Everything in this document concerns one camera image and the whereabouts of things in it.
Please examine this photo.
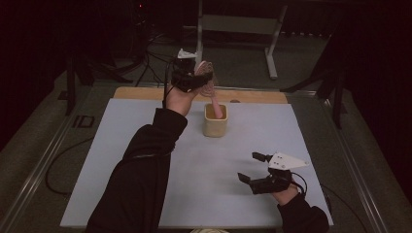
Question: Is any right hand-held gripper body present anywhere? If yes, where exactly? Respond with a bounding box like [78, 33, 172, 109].
[249, 151, 309, 195]

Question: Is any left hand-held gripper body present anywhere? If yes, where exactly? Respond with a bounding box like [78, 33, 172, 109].
[170, 48, 199, 93]

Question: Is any pink hairbrush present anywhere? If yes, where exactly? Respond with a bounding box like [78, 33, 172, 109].
[193, 60, 224, 119]

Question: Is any beige square cup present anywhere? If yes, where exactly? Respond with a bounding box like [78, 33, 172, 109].
[202, 102, 229, 138]

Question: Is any person's left hand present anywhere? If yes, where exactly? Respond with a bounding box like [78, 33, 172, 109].
[164, 84, 199, 117]

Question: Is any person's right hand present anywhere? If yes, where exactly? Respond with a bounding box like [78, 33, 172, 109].
[271, 184, 300, 207]

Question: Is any light blue table mat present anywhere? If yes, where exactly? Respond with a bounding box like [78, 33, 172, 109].
[59, 97, 334, 229]

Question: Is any grey metal stand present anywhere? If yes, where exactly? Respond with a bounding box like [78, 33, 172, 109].
[192, 0, 289, 81]

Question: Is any black tripod stand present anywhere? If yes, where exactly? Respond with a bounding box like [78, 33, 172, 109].
[280, 32, 348, 129]
[63, 54, 134, 117]

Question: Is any right hand-held gripper cable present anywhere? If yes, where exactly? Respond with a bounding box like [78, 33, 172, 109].
[291, 171, 309, 197]

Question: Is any bundle of black cables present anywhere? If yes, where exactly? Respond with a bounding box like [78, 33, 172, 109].
[130, 18, 197, 90]

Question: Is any aluminium frame rail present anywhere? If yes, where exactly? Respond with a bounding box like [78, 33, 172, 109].
[0, 86, 95, 233]
[285, 90, 390, 233]

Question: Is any black floor cable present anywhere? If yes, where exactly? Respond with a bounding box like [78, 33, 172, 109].
[320, 183, 369, 233]
[45, 137, 95, 197]

